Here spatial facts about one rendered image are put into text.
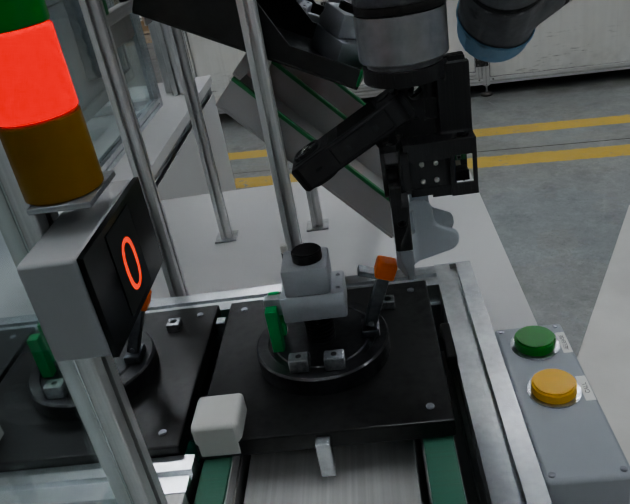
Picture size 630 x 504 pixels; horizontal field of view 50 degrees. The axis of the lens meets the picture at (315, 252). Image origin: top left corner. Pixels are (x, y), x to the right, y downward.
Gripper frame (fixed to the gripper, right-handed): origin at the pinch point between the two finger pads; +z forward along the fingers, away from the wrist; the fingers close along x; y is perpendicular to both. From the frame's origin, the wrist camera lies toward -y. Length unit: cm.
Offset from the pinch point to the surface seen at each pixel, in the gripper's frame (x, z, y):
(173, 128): 127, 20, -57
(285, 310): -2.1, 2.0, -12.0
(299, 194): 68, 20, -17
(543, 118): 329, 106, 98
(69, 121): -20.0, -24.4, -18.7
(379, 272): -0.9, -0.3, -2.3
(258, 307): 10.3, 9.1, -17.5
